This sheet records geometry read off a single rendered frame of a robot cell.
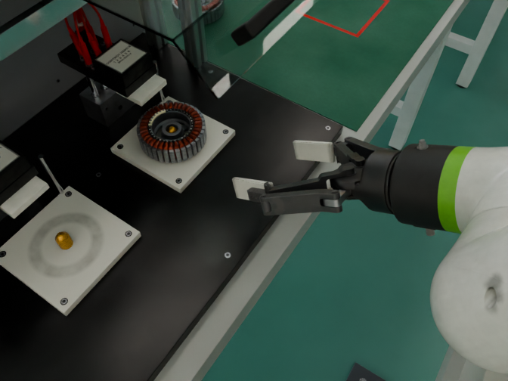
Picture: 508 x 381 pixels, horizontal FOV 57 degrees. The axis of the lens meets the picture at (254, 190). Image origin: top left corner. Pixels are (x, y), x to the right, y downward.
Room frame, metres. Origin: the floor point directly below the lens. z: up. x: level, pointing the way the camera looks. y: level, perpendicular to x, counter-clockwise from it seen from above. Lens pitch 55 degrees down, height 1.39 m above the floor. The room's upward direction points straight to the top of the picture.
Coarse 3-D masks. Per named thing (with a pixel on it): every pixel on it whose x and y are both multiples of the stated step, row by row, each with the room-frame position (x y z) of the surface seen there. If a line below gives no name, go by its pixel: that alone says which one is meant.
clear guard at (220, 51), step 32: (96, 0) 0.49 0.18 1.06; (128, 0) 0.49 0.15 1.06; (160, 0) 0.49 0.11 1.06; (192, 0) 0.49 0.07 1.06; (224, 0) 0.50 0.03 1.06; (256, 0) 0.52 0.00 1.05; (160, 32) 0.44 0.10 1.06; (192, 32) 0.44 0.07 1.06; (224, 32) 0.46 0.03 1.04; (192, 64) 0.41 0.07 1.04; (224, 64) 0.43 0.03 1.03
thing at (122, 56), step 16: (64, 48) 0.62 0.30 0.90; (112, 48) 0.59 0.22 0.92; (128, 48) 0.59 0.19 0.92; (80, 64) 0.58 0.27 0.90; (96, 64) 0.56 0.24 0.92; (112, 64) 0.55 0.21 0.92; (128, 64) 0.55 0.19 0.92; (144, 64) 0.57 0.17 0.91; (96, 80) 0.56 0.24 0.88; (112, 80) 0.54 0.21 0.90; (128, 80) 0.53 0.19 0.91; (144, 80) 0.56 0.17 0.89; (160, 80) 0.56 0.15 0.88; (128, 96) 0.53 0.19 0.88; (144, 96) 0.53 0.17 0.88
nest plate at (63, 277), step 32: (64, 192) 0.42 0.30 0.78; (32, 224) 0.36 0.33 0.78; (64, 224) 0.36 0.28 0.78; (96, 224) 0.36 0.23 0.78; (0, 256) 0.31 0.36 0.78; (32, 256) 0.31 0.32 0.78; (64, 256) 0.31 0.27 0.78; (96, 256) 0.31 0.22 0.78; (32, 288) 0.26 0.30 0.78; (64, 288) 0.26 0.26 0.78
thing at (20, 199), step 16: (0, 144) 0.40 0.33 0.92; (0, 160) 0.37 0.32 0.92; (16, 160) 0.37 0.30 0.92; (0, 176) 0.35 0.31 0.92; (16, 176) 0.36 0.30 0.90; (32, 176) 0.37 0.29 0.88; (0, 192) 0.34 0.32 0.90; (16, 192) 0.35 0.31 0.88; (32, 192) 0.35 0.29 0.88; (0, 208) 0.33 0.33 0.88; (16, 208) 0.33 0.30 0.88
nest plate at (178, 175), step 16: (208, 128) 0.55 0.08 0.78; (224, 128) 0.55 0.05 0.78; (128, 144) 0.52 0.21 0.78; (208, 144) 0.52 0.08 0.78; (224, 144) 0.52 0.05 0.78; (128, 160) 0.49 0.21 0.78; (144, 160) 0.48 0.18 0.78; (176, 160) 0.48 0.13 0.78; (192, 160) 0.48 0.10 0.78; (208, 160) 0.48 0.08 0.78; (160, 176) 0.45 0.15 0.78; (176, 176) 0.45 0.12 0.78; (192, 176) 0.45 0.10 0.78
